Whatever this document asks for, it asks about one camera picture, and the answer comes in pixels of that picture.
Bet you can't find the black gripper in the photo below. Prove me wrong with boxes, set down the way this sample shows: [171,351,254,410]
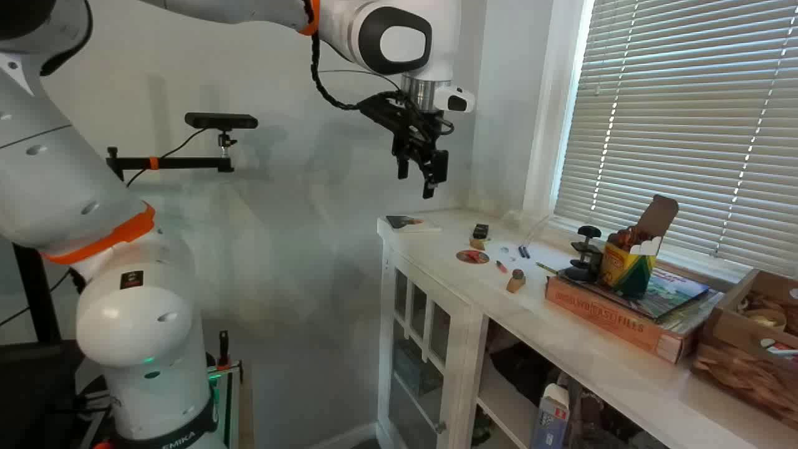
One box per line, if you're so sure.
[391,105,454,200]

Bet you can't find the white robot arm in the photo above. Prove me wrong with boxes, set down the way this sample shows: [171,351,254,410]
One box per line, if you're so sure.
[0,0,462,449]

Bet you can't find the left glass cabinet door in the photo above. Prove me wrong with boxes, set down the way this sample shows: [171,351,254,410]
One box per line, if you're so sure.
[380,262,472,449]

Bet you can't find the white cabinet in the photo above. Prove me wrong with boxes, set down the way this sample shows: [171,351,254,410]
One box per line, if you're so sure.
[376,209,798,449]

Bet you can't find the dark flat item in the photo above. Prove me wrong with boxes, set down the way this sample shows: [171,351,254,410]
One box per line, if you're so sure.
[386,215,422,230]

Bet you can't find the small black block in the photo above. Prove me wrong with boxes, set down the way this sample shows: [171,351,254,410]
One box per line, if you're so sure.
[468,225,489,249]

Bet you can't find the red round lid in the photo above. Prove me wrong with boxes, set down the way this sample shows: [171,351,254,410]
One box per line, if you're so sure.
[456,249,489,265]

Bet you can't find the small wooden cork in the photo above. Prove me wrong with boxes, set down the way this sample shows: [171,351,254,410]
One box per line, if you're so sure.
[506,270,527,295]

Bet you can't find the black clamp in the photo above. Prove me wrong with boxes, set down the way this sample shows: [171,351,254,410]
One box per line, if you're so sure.
[563,225,603,284]

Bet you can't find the large orange book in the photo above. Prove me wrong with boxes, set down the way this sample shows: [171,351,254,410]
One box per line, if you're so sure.
[544,276,724,363]

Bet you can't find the yellow green container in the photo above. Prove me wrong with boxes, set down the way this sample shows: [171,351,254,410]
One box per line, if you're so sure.
[600,242,658,300]

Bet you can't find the colourful magazine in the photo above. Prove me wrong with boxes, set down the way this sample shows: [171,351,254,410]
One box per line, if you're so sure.
[638,270,709,319]

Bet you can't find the white window blinds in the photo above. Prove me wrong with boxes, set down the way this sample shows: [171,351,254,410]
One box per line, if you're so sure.
[557,0,798,275]

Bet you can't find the wooden box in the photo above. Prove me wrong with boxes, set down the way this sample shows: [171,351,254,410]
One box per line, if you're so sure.
[694,270,798,426]

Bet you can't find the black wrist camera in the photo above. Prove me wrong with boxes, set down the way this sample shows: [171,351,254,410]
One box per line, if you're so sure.
[357,92,411,130]

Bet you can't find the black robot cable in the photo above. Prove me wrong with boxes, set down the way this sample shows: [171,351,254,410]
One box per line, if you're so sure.
[306,29,401,115]

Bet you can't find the black camera on stand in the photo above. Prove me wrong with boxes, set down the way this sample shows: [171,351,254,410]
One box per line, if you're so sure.
[185,111,256,150]

